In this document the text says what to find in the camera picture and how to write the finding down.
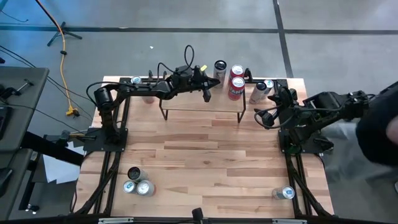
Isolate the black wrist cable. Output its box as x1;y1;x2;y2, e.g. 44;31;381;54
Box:
183;44;196;68
253;106;284;131

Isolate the grey side table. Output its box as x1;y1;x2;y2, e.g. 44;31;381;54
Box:
0;148;34;221
0;67;50;152

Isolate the white paper sheet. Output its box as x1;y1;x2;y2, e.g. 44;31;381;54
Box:
42;141;85;185

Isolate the black left elbow cable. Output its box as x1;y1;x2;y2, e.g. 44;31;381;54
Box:
85;80;131;107

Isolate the red Fanta can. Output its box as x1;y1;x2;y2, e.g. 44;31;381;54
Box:
228;76;246;101
229;64;246;82

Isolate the dark tablet device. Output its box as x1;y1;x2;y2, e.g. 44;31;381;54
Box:
0;106;14;141

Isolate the black tripod stand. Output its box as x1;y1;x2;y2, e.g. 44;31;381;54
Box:
46;21;83;47

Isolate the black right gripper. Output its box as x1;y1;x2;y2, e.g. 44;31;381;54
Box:
267;85;308;126

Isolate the black table-level camera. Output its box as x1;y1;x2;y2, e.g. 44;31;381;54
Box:
192;207;205;224

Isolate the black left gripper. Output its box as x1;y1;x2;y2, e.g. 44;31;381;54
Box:
169;64;221;104

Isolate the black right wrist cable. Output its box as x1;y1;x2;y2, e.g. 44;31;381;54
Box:
253;106;284;131

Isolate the black knob clamp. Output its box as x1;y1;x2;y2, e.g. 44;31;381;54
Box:
55;129;94;147

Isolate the black metal clamp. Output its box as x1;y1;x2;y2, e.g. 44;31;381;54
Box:
0;78;35;100

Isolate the slim silver Celsius can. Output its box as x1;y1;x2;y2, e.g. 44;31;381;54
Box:
213;59;228;89
127;166;149;183
249;81;267;105

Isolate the black aluminium crossbar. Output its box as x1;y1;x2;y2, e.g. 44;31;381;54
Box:
119;76;289;85

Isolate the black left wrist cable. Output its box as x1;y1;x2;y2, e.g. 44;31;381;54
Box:
183;44;196;68

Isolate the slim blue striped can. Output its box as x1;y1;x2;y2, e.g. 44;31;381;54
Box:
260;79;275;100

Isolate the silver metal bracket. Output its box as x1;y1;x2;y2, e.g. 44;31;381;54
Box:
98;217;135;224
272;218;308;224

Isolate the person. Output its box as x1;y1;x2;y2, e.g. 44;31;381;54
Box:
320;82;398;195

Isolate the black diagonal beam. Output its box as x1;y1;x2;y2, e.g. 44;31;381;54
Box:
21;131;85;167

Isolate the black frame beam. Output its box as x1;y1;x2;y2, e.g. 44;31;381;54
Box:
0;213;398;224

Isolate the yellow floor cable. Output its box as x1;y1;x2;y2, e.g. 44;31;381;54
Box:
34;0;80;118

